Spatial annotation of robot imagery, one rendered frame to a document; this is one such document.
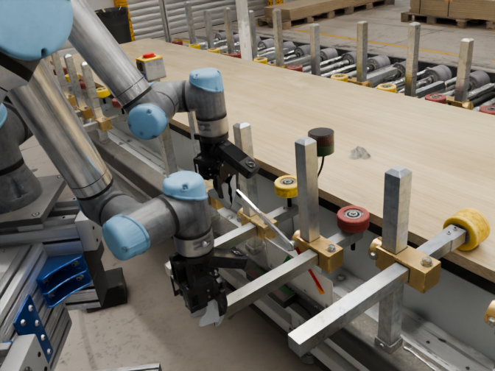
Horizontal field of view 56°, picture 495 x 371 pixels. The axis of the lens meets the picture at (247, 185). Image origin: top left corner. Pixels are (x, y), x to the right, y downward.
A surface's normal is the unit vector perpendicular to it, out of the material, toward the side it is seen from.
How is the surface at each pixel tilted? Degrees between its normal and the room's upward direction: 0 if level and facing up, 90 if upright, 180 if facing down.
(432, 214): 0
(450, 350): 0
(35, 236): 90
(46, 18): 85
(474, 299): 90
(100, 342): 0
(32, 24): 85
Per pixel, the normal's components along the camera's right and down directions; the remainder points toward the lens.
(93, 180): 0.62, 0.33
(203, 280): -0.10, -0.87
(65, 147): 0.33, 0.51
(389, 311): -0.80, 0.35
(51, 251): 0.05, 0.47
